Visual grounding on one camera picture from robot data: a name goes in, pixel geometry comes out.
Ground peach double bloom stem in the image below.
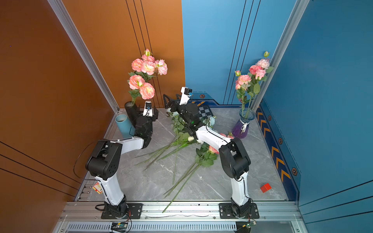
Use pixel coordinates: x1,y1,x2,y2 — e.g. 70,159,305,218
128,49,157,82

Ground pink rose stem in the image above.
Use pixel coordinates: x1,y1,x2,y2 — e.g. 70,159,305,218
250,68,267,117
248,64,263,117

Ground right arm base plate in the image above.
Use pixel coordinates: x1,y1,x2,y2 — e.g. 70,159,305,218
219,203,260,219

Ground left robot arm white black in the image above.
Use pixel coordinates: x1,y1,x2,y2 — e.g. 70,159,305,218
85,106,158,218

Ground left green circuit board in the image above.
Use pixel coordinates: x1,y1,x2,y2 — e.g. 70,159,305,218
110,222,129,233

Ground pale pink carnation stem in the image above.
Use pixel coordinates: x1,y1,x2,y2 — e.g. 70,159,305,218
256,51,274,73

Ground teal ceramic vase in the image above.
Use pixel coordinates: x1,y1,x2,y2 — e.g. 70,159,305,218
115,115,135,139

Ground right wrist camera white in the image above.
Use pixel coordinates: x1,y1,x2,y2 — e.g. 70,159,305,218
179,87,192,105

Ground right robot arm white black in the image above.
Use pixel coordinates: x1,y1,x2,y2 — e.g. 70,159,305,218
163,94,254,218

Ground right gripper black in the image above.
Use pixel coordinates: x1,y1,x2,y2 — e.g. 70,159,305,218
165,93,193,127

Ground pink double bloom stem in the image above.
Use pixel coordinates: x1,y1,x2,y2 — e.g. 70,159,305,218
235,70,252,112

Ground black white chessboard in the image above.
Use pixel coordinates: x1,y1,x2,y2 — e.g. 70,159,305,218
198,105,214,119

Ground left aluminium corner post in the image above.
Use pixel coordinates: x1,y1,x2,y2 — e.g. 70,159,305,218
48,0,120,113

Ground large peach bloom stem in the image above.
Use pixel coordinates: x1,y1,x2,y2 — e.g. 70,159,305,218
128,75,155,105

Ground green circuit board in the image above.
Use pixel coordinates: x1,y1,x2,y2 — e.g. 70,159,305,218
110,222,129,233
242,220,257,230

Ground blue purple glass vase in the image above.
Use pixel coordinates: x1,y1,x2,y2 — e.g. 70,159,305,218
232,108,255,139

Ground red block right side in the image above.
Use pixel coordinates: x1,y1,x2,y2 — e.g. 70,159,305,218
260,183,272,193

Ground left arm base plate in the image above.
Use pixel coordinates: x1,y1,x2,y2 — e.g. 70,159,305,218
101,203,143,220

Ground black cylindrical vase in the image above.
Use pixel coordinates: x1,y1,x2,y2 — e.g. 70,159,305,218
125,102,139,127

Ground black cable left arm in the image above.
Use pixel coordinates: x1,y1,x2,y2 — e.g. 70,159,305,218
72,141,98,179

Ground aluminium front rail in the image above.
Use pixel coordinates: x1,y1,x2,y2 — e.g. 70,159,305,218
58,201,303,222

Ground right aluminium corner post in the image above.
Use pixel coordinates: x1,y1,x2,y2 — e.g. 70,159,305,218
252,0,309,112

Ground right green circuit board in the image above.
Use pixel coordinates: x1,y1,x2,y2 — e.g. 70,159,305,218
242,220,257,230

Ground pale pink double stem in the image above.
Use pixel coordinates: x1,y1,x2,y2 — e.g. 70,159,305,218
155,59,168,75

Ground bunch of pink flowers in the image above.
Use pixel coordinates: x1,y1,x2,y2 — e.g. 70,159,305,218
128,109,232,203

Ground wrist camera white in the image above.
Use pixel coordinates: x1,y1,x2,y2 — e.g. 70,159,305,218
179,87,192,105
143,101,153,117

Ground red box left side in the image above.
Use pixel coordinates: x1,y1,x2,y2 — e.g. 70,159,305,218
92,182,104,194

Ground aluminium corner post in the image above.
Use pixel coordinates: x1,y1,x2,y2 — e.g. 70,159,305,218
252,0,309,112
48,0,120,113

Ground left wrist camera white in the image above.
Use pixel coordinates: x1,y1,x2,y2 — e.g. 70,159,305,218
143,101,153,117

